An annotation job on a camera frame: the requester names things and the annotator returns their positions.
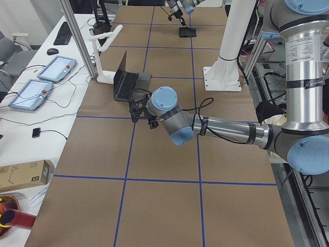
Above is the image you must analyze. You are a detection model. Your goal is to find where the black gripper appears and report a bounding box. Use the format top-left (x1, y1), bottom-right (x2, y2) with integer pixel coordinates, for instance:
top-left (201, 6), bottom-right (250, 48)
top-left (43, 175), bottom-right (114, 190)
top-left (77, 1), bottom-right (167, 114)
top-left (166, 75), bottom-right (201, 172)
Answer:
top-left (129, 99), bottom-right (158, 129)
top-left (172, 7), bottom-right (186, 27)

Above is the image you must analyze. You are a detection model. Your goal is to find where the black mouse pad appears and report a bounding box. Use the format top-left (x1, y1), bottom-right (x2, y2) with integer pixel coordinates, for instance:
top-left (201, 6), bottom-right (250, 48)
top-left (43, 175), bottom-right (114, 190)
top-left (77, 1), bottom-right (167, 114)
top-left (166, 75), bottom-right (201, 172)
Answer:
top-left (178, 26), bottom-right (197, 38)

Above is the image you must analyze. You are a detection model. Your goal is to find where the grey laptop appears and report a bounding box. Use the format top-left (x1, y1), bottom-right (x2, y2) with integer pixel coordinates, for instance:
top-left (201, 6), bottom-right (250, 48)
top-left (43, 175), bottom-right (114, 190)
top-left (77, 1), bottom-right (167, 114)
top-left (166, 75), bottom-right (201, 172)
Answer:
top-left (114, 52), bottom-right (151, 102)

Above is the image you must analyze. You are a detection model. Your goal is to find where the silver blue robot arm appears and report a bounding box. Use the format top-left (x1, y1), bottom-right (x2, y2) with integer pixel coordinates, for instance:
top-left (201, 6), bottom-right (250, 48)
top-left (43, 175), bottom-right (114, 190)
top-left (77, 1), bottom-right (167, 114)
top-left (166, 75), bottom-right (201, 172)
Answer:
top-left (166, 0), bottom-right (204, 27)
top-left (129, 1), bottom-right (328, 175)

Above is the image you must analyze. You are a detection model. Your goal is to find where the white desk lamp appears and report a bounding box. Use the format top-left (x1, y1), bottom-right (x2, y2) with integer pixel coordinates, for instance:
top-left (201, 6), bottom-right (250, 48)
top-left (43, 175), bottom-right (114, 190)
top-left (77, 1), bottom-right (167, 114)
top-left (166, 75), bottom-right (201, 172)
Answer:
top-left (88, 24), bottom-right (123, 84)

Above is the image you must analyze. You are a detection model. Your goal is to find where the black desk mouse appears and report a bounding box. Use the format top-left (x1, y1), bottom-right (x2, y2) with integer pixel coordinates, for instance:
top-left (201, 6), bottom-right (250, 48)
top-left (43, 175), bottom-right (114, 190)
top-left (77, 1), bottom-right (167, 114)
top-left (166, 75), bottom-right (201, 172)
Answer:
top-left (46, 48), bottom-right (59, 56)

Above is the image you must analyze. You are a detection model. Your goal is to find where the cardboard lamp box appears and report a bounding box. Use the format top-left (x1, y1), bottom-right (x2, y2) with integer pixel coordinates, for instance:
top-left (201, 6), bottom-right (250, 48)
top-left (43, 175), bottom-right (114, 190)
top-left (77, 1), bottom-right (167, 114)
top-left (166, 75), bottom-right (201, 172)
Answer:
top-left (1, 160), bottom-right (54, 192)

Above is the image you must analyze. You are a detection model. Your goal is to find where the upper blue teach pendant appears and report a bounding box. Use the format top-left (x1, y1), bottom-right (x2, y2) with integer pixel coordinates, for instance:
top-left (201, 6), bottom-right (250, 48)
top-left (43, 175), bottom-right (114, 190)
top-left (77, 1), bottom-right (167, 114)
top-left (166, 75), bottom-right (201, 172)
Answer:
top-left (37, 56), bottom-right (77, 83)

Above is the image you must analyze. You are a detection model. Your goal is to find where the blue teach pendant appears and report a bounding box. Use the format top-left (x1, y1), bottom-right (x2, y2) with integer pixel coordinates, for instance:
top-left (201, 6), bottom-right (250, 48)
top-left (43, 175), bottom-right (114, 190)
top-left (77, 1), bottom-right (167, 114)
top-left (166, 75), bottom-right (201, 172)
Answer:
top-left (37, 56), bottom-right (77, 83)
top-left (8, 79), bottom-right (53, 111)

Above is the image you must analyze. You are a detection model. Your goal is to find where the black keyboard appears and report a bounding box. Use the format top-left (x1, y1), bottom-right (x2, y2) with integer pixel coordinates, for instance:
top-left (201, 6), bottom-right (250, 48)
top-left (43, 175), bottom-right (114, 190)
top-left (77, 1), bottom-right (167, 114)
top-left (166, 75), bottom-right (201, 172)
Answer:
top-left (53, 22), bottom-right (72, 45)

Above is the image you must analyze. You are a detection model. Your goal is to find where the small black puck device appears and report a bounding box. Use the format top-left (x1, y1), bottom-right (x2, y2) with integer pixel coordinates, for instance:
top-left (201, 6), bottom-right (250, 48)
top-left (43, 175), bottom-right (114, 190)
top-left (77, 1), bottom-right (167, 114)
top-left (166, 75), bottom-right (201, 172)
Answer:
top-left (32, 128), bottom-right (41, 138)

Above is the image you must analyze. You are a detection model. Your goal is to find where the lower blue teach pendant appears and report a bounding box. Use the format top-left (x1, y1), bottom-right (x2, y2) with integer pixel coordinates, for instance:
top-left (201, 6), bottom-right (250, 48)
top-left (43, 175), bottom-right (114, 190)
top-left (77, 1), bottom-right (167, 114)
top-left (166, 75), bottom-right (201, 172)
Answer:
top-left (8, 79), bottom-right (53, 111)

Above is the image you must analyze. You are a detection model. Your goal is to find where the person in cream sweater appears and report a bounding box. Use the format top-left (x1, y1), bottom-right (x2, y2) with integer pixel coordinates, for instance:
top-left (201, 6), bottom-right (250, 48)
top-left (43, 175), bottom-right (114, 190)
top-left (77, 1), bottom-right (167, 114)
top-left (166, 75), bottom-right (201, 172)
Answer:
top-left (255, 99), bottom-right (328, 163)

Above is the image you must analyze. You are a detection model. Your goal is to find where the grey office chair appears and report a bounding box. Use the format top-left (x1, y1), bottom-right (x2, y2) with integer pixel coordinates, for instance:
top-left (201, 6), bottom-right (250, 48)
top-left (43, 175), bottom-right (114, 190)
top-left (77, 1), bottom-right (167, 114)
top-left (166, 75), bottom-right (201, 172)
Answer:
top-left (1, 32), bottom-right (37, 92)

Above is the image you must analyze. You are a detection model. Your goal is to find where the wicker basket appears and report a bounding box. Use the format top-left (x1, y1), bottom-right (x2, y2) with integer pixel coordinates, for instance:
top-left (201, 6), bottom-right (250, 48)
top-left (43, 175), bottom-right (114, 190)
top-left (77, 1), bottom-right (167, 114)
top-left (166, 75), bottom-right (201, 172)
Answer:
top-left (0, 195), bottom-right (20, 239)

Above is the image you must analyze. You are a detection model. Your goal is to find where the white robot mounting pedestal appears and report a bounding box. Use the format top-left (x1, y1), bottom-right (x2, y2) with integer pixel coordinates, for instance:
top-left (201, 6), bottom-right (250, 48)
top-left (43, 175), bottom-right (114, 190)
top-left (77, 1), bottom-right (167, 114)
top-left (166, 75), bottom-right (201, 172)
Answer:
top-left (203, 0), bottom-right (258, 92)

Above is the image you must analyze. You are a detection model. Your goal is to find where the aluminium frame post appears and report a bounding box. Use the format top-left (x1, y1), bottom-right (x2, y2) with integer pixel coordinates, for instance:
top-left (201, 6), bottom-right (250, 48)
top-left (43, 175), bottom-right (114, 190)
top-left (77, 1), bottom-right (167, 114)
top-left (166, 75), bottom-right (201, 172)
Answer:
top-left (59, 0), bottom-right (97, 79)

